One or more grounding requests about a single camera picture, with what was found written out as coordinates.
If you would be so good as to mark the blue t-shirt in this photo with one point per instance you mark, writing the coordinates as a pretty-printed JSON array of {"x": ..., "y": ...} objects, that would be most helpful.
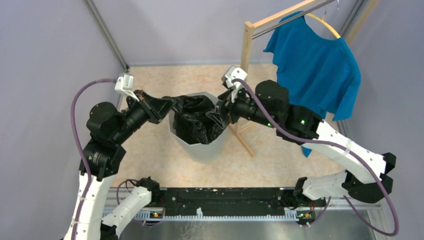
[{"x": 320, "y": 74}]

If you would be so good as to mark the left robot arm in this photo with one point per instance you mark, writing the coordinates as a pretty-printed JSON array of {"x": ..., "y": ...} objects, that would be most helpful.
[{"x": 100, "y": 161}]

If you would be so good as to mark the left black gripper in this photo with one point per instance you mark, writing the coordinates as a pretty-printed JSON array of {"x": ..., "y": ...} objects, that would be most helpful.
[{"x": 156, "y": 108}]

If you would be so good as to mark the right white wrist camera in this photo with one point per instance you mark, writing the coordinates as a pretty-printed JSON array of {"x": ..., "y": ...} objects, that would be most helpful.
[{"x": 234, "y": 73}]

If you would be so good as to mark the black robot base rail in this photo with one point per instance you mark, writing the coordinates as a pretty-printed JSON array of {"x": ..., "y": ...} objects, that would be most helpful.
[{"x": 232, "y": 204}]

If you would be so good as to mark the aluminium corner frame post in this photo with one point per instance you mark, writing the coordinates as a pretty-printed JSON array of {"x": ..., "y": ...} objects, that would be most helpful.
[{"x": 106, "y": 34}]

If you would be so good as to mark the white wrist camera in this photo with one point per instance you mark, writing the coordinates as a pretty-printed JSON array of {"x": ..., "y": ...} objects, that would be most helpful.
[
  {"x": 234, "y": 73},
  {"x": 124, "y": 86}
]

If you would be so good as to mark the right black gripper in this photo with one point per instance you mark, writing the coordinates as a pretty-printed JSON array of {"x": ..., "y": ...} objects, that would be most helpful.
[{"x": 219, "y": 114}]

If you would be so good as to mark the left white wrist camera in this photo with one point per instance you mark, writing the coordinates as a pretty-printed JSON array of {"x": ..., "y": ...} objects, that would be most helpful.
[{"x": 124, "y": 86}]

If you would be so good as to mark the white trash bin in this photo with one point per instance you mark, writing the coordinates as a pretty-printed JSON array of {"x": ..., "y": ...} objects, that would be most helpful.
[{"x": 199, "y": 152}]

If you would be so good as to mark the yellow clothes hanger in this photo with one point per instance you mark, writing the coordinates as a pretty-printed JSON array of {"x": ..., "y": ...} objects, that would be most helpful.
[{"x": 325, "y": 24}]

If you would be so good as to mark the black trash bag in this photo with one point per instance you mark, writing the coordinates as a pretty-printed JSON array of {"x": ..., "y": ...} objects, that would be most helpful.
[{"x": 189, "y": 120}]

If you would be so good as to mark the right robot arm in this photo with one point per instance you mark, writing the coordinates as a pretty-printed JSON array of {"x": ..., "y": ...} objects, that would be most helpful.
[{"x": 365, "y": 174}]

